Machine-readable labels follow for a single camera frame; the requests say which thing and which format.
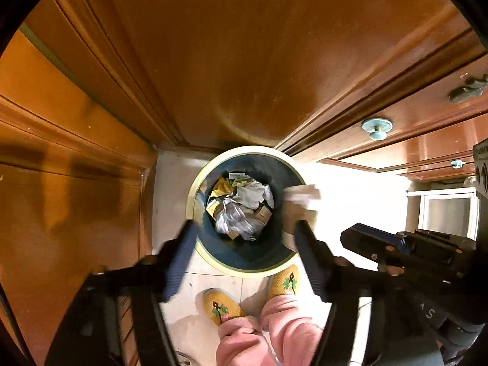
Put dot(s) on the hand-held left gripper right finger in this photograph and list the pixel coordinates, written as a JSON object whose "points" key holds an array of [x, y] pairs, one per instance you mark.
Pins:
{"points": [[310, 263]]}

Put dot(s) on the yellow knitted slipper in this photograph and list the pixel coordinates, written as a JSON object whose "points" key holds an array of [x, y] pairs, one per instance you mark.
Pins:
{"points": [[285, 280], [223, 307]]}

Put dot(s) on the pale blue round knob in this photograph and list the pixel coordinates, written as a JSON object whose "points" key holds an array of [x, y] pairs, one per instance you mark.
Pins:
{"points": [[376, 126], [457, 164]]}

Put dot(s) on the clear plastic bag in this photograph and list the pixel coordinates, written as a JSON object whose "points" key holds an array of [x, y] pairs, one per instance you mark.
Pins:
{"points": [[236, 219]]}

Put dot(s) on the green carton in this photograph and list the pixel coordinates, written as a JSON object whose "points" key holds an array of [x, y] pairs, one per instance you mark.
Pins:
{"points": [[239, 180]]}

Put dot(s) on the white framed panel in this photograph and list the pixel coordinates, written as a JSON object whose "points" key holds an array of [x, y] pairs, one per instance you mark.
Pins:
{"points": [[446, 213]]}

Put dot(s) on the round trash bin yellow rim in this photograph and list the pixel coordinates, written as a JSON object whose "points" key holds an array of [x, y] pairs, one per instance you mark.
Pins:
{"points": [[244, 255]]}

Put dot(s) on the brown wooden drawer front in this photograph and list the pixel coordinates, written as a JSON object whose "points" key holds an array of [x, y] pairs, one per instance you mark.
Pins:
{"points": [[419, 114], [427, 152]]}

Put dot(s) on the yellow snack bag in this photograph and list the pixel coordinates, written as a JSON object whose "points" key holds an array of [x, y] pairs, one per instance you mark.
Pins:
{"points": [[219, 192]]}

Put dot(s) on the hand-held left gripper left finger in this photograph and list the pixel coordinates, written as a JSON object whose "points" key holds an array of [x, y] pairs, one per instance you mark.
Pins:
{"points": [[179, 259]]}

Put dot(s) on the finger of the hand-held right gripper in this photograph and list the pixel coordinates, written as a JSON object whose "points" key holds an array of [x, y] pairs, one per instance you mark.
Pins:
{"points": [[360, 244], [381, 233]]}

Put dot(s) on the brown carton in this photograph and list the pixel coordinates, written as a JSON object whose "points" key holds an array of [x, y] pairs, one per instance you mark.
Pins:
{"points": [[262, 217]]}

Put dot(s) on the brown wooden cabinet door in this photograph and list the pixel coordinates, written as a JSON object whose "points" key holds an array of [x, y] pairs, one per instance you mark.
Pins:
{"points": [[247, 53], [76, 198]]}

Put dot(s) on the pink pants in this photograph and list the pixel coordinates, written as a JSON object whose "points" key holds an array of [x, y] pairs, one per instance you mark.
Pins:
{"points": [[289, 331]]}

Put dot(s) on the white paper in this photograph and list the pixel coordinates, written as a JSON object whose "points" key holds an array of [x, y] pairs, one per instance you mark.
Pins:
{"points": [[253, 194]]}

